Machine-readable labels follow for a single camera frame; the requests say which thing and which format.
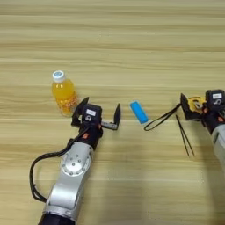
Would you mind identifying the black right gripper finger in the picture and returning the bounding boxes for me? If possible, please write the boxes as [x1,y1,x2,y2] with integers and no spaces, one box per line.
[179,92,192,121]

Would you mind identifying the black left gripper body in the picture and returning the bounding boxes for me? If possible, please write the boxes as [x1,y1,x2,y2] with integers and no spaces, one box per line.
[71,116,120,150]

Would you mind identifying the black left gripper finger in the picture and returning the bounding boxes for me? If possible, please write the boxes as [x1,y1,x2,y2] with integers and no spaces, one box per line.
[112,102,122,131]
[71,97,91,121]

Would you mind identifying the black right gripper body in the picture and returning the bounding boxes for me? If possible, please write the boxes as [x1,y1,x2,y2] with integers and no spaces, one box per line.
[187,106,225,133]

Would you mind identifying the yellow black tape measure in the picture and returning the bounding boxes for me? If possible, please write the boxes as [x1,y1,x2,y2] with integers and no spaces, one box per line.
[143,96,207,132]

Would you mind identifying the orange juice bottle white cap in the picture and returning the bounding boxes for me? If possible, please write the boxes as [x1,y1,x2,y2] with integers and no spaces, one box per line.
[51,69,80,118]

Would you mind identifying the left gripper labelled black box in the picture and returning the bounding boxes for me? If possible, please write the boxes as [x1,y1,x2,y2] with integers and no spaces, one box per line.
[82,104,103,124]

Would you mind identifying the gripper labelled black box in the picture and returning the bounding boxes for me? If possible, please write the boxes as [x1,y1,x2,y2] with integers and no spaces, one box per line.
[205,89,225,108]
[82,104,103,124]

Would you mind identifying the right gripper labelled black box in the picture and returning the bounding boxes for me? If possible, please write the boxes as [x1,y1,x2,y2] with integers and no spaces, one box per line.
[205,89,225,108]

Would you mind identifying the blue rectangular block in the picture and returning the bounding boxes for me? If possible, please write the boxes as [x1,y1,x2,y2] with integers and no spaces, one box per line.
[129,100,150,125]

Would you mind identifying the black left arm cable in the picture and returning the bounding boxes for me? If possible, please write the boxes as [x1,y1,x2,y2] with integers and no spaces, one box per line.
[29,128,89,203]

